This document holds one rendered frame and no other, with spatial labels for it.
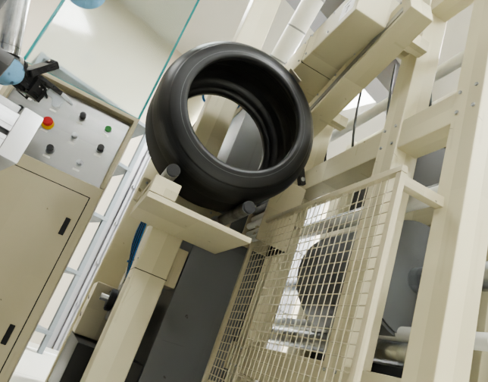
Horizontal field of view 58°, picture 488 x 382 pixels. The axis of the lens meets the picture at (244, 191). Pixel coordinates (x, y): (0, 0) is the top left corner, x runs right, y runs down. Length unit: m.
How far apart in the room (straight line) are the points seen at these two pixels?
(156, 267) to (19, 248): 0.55
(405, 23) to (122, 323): 1.44
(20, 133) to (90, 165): 1.27
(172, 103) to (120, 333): 0.83
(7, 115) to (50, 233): 1.18
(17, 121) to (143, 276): 1.04
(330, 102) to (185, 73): 0.66
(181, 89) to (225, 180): 0.33
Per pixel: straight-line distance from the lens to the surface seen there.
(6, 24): 1.49
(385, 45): 1.74
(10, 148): 0.79
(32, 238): 1.94
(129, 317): 1.71
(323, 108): 1.91
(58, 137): 2.09
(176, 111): 1.45
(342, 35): 1.79
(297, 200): 1.91
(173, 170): 1.42
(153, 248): 1.73
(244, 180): 1.45
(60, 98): 1.70
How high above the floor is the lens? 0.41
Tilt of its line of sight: 21 degrees up
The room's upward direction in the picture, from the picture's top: 20 degrees clockwise
